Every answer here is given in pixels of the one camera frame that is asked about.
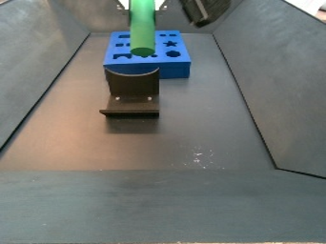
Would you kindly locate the green oval cylinder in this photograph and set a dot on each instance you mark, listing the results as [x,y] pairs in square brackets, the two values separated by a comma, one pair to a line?
[142,27]

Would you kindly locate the black curved fixture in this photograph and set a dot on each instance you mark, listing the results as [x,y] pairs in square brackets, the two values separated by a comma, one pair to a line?
[134,94]

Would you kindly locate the blue foam shape board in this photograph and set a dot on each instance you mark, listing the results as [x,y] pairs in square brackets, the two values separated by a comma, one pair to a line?
[170,59]

